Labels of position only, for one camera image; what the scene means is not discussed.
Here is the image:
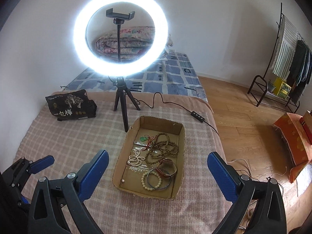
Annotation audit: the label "brown leather wristwatch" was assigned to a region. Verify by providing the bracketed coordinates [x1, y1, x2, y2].
[156, 158, 177, 179]

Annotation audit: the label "green jade red cord pendant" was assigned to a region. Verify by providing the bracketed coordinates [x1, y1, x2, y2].
[140, 134, 155, 150]

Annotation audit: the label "blue bangle bracelet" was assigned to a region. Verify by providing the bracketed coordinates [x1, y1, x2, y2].
[146, 167, 171, 191]

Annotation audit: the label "brown wooden bead necklace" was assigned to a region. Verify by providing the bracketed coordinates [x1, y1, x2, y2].
[145, 132, 179, 169]

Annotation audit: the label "cardboard box tray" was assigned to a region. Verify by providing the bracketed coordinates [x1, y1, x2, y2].
[112, 116, 185, 200]

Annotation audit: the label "black snack bag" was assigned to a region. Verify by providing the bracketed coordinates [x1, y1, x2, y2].
[45, 89, 97, 121]

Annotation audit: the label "orange cloth covered box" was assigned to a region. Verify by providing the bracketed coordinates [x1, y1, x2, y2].
[273, 113, 311, 183]

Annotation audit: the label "yellow green box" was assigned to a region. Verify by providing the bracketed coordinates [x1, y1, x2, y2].
[273, 77, 291, 100]

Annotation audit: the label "blue patterned bed sheet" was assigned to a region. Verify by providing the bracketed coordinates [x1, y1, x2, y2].
[64, 52, 208, 101]

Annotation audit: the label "black clothes rack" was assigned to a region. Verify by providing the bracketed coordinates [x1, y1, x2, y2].
[247, 6, 311, 113]

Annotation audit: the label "striped hanging towel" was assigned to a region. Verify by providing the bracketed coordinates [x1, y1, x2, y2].
[270, 14, 299, 80]

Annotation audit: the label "dark hanging clothes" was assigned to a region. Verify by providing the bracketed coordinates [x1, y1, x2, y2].
[286, 40, 311, 104]

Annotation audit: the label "folded floral quilt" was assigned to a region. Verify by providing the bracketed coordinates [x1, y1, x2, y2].
[94, 26, 155, 62]

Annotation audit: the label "black tripod stand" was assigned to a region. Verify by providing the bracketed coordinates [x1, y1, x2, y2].
[106, 8, 141, 132]

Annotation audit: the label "white pearl bead bracelet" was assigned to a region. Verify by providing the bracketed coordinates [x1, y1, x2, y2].
[126, 148, 149, 169]

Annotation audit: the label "white floor cables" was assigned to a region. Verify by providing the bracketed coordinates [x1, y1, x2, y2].
[226, 158, 300, 231]

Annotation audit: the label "cream bead bracelet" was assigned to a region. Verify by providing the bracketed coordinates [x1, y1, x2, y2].
[141, 169, 163, 192]

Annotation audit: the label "black power cable with switch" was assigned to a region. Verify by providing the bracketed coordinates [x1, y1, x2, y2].
[107, 75, 220, 136]

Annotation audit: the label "white ring light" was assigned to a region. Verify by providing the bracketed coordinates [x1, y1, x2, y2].
[72, 0, 169, 77]

